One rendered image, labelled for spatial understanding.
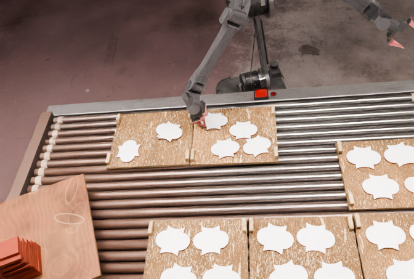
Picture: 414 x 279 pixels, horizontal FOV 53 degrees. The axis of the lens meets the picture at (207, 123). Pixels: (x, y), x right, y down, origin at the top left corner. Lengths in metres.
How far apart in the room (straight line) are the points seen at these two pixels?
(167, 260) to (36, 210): 0.60
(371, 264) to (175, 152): 0.98
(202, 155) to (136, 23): 2.86
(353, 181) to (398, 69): 2.09
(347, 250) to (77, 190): 1.14
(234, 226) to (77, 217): 0.65
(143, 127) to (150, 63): 1.94
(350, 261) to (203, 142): 0.85
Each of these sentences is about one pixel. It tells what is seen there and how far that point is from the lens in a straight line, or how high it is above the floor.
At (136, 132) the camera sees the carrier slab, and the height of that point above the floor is 0.94.
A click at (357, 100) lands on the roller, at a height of 0.92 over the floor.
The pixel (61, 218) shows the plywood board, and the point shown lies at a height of 1.04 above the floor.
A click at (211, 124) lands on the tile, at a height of 0.95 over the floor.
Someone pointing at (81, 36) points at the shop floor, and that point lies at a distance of 4.74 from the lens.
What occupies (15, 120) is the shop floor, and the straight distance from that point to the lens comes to 4.09.
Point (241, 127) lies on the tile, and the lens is 2.07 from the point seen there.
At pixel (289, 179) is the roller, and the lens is 1.91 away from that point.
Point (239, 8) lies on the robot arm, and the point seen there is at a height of 1.51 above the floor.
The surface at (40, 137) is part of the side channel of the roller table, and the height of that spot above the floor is 0.95.
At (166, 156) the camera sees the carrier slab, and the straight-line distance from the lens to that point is 2.03.
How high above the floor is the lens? 2.51
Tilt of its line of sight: 48 degrees down
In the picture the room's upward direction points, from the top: 11 degrees counter-clockwise
